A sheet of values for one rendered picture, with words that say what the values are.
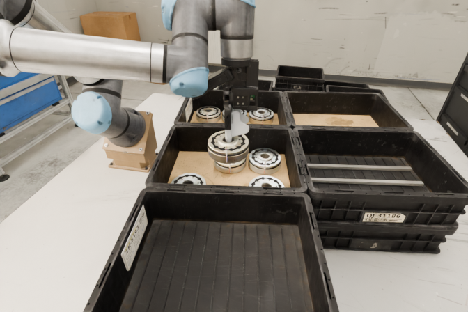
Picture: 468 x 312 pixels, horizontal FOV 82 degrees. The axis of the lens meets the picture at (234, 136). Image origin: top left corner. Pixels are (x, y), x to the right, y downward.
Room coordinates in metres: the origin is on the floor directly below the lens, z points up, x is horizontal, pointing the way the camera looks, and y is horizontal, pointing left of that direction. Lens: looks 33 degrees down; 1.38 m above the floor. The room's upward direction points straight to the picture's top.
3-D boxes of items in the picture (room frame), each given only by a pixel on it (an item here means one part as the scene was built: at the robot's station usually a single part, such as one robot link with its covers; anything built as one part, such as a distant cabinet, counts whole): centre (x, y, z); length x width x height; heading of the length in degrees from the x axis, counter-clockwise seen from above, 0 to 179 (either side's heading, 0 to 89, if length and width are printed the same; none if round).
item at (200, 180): (0.56, 0.13, 0.86); 0.10 x 0.10 x 0.01
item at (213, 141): (0.55, 0.01, 1.01); 0.10 x 0.10 x 0.01
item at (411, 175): (0.60, -0.38, 0.87); 0.40 x 0.30 x 0.11; 87
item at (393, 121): (0.90, -0.40, 0.87); 0.40 x 0.30 x 0.11; 87
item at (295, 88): (2.24, -0.57, 0.37); 0.40 x 0.30 x 0.45; 77
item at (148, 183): (0.62, 0.01, 0.92); 0.40 x 0.30 x 0.02; 87
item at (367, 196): (0.60, -0.38, 0.92); 0.40 x 0.30 x 0.02; 87
